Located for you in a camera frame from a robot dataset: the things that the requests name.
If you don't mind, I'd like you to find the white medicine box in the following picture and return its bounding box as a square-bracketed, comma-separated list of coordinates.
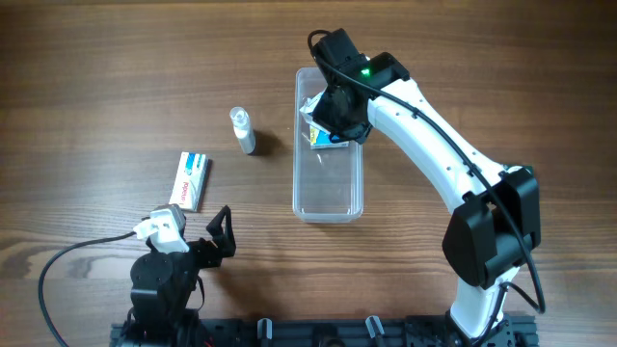
[299, 92, 324, 124]

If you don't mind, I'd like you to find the blue VapoDrops box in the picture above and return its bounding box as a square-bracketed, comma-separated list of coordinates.
[308, 124, 349, 150]

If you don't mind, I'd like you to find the white Panadol box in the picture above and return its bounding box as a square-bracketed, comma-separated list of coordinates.
[169, 151, 209, 212]

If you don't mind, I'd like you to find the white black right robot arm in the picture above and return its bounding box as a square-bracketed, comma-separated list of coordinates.
[308, 29, 546, 346]

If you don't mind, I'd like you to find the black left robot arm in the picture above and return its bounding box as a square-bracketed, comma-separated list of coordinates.
[113, 203, 236, 346]

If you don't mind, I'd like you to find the clear plastic container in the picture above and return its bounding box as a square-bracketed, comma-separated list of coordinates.
[292, 67, 363, 224]

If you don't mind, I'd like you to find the white spray bottle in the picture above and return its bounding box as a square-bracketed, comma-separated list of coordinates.
[229, 107, 256, 154]

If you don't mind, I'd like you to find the black left camera cable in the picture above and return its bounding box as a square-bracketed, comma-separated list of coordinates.
[37, 231, 138, 347]

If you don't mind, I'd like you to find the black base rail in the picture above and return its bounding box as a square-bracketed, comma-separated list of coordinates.
[109, 313, 537, 347]

